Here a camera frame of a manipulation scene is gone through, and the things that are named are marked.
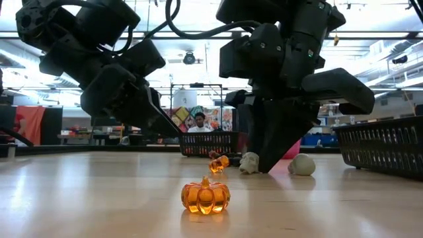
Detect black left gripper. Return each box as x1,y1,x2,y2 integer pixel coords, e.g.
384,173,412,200
39,42,182,138

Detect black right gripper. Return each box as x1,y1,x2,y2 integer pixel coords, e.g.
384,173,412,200
224,32,374,173

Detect white skull decoration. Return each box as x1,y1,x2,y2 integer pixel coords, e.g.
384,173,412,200
287,153,317,177
239,151,260,175

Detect orange translucent pumpkin decoration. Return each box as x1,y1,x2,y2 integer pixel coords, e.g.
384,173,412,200
180,175,231,216
208,155,230,174

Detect pink plastic bowl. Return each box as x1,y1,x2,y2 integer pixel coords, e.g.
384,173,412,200
238,132,302,160

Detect person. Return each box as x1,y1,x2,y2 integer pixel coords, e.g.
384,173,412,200
187,111,213,134

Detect blue storage bin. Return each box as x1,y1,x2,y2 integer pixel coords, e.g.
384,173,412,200
302,134,338,147

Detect black slotted plastic basket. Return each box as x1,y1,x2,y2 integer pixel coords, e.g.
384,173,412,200
179,131,241,158
332,115,423,181

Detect red hanging cloth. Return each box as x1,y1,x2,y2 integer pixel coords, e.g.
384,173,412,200
13,105,46,146

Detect black overhead crossbeam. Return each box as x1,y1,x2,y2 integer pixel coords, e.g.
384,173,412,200
0,30,423,41

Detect colourful patterned wall hanging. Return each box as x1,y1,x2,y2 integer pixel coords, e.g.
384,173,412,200
161,105,234,133

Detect black background rig frame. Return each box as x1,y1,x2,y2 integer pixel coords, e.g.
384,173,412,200
169,82,224,133

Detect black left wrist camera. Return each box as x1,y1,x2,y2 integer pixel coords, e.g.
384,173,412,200
114,38,167,80

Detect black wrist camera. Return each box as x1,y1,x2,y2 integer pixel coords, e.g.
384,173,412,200
114,38,167,80
219,23,291,80

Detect black ceiling-mounted camera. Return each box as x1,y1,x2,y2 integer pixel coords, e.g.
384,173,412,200
182,51,196,66

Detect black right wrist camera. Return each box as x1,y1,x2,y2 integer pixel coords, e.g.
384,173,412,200
219,23,291,80

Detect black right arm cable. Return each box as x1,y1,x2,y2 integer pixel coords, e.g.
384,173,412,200
165,0,262,40

